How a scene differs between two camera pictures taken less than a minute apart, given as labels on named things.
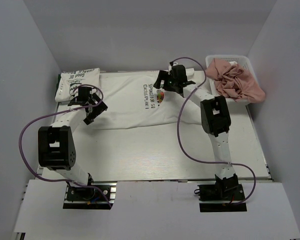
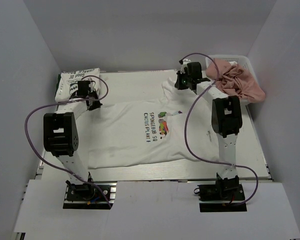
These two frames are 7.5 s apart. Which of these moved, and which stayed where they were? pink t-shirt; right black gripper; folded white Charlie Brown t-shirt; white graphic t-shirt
Moved: white graphic t-shirt; right black gripper
Stayed: folded white Charlie Brown t-shirt; pink t-shirt
